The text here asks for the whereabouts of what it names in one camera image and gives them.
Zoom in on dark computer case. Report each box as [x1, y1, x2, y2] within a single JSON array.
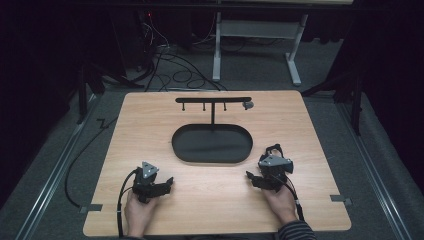
[[111, 9, 153, 72]]

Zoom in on black looped object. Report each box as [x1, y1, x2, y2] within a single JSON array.
[[264, 143, 285, 158]]

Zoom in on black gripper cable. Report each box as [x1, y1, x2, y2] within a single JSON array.
[[116, 168, 140, 239], [282, 175, 306, 222]]

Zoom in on person's right hand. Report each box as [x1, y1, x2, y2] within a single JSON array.
[[264, 182, 298, 226]]

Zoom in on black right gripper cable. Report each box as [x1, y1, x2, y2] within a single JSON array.
[[282, 175, 306, 222]]

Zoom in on person's left hand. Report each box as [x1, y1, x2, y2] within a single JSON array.
[[124, 192, 158, 237]]

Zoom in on long black floor cable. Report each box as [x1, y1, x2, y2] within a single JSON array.
[[64, 116, 120, 208]]

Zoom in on tangle of black floor cables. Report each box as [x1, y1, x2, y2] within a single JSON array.
[[134, 13, 229, 93]]

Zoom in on metal floor rail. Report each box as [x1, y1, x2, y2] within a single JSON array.
[[13, 94, 102, 240], [334, 99, 414, 240]]

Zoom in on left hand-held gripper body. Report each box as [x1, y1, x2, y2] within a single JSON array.
[[132, 161, 165, 204]]

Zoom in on grey tape strip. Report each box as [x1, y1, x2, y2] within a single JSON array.
[[329, 194, 353, 207], [78, 203, 104, 215]]

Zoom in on black tripod stand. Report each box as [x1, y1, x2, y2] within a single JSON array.
[[300, 70, 365, 137], [77, 62, 145, 125]]

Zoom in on white metal desk frame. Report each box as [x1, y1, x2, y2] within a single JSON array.
[[212, 11, 310, 87]]

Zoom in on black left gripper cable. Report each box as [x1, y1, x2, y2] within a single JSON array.
[[116, 168, 140, 239]]

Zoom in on black hook rack with tray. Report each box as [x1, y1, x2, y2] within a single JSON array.
[[171, 96, 254, 165]]

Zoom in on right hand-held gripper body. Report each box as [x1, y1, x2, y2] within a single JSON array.
[[258, 154, 294, 193]]

